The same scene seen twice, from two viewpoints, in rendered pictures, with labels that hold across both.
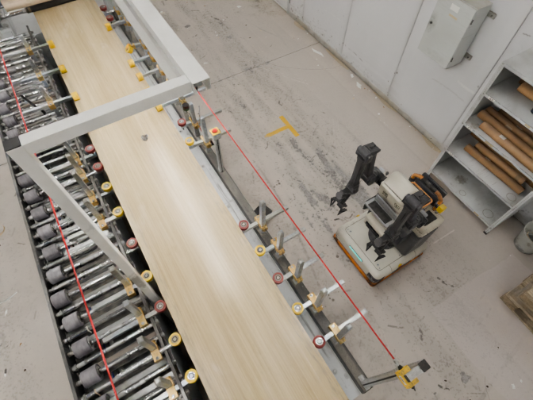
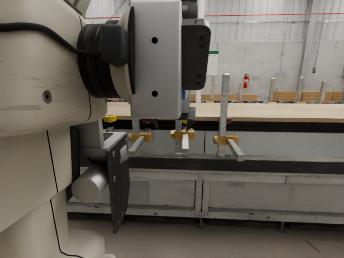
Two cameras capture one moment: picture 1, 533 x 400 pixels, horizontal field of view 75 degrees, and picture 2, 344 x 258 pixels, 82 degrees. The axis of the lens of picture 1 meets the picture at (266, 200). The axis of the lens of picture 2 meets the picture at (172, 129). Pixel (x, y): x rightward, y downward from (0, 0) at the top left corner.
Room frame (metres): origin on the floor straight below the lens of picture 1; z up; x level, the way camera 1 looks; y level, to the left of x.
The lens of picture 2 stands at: (1.71, -1.03, 1.16)
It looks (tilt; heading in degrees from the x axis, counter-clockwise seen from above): 15 degrees down; 126
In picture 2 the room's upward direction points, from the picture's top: straight up
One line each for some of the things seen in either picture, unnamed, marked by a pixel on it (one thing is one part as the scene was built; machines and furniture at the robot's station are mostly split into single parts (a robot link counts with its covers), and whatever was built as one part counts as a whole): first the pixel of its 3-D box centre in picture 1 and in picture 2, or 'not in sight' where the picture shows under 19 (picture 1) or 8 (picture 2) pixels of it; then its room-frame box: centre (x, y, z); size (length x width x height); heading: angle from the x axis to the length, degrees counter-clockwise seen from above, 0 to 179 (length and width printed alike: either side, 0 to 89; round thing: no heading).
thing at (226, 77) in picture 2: (262, 217); (222, 117); (1.30, 0.03, 0.93); 0.04 x 0.04 x 0.48; 32
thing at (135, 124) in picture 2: (297, 273); (135, 126); (0.88, -0.24, 0.88); 0.04 x 0.04 x 0.48; 32
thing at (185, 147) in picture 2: (281, 241); (185, 137); (1.15, -0.13, 0.83); 0.43 x 0.03 x 0.04; 122
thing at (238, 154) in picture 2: (265, 219); (230, 143); (1.36, 0.01, 0.80); 0.43 x 0.03 x 0.04; 122
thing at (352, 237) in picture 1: (379, 241); not in sight; (1.48, -1.13, 0.16); 0.67 x 0.64 x 0.25; 122
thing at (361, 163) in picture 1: (358, 171); not in sight; (1.42, -0.62, 1.40); 0.11 x 0.06 x 0.43; 33
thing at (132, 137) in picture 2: (295, 274); (140, 136); (0.90, -0.23, 0.81); 0.14 x 0.06 x 0.05; 32
